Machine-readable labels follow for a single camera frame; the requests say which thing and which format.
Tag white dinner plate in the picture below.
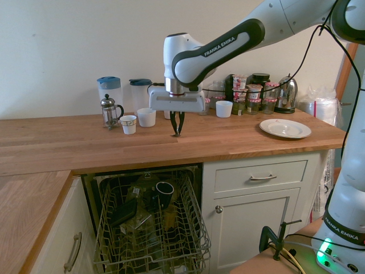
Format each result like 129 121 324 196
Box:
258 118 313 140

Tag black rectangular container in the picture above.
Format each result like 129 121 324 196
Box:
109 198 139 228

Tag printed clear plastic bag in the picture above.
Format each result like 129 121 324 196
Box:
310 148 342 221

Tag black base cable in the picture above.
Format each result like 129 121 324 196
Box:
281 233 365 252

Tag dark-teal-lid plastic pitcher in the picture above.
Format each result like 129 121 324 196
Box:
128 78 155 115

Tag stainless steel kettle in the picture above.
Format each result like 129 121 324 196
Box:
275 73 299 114

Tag wooden door frame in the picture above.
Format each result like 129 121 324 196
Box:
336 42 359 103

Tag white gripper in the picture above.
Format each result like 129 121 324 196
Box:
148 86 206 136

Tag black C-clamp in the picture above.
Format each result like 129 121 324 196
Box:
258 196 303 262

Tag glass French press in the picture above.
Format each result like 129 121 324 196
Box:
100 94 125 131

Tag metal cabinet pull handle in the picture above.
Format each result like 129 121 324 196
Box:
63 231 83 272

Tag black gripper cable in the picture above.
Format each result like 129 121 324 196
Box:
147 0 365 138

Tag white cabinet drawer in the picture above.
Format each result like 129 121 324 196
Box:
214 160 309 193

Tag strawberry yogurt pot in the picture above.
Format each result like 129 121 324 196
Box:
232 89 248 103
246 83 263 101
232 74 249 91

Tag light-blue-lid plastic pitcher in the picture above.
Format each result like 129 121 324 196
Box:
96 76 124 115

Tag yellow white cable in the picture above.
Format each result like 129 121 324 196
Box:
278 247 306 274

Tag black mug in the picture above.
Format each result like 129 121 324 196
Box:
155 181 176 207

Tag plain white ceramic cup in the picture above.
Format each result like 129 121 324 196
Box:
215 100 234 119

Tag wide white ceramic cup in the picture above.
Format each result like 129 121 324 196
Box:
136 107 157 128

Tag plastic bag of disposable plates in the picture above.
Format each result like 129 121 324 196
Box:
297 84 345 128

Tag green-content glass jar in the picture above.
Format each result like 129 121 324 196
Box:
232 101 246 116

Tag small red-gingham-lid jar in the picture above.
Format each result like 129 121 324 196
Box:
198 96 212 116

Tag large black-lid jar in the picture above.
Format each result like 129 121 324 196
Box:
250 72 271 86

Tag tall black bottle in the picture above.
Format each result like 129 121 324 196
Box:
225 74 235 102

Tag metal drawer handle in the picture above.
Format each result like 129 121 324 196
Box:
249 174 278 182

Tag red-gingham-lid glass jar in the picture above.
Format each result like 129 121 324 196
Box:
262 97 278 115
264 82 281 99
246 98 262 116

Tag wire dishwasher rack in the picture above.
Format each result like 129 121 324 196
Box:
92 170 212 274

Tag small patterned white cup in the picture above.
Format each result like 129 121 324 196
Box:
119 115 138 135

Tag white cabinet door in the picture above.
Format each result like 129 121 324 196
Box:
213 187 302 274

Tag empty clear glass jar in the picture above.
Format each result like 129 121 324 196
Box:
212 80 226 101

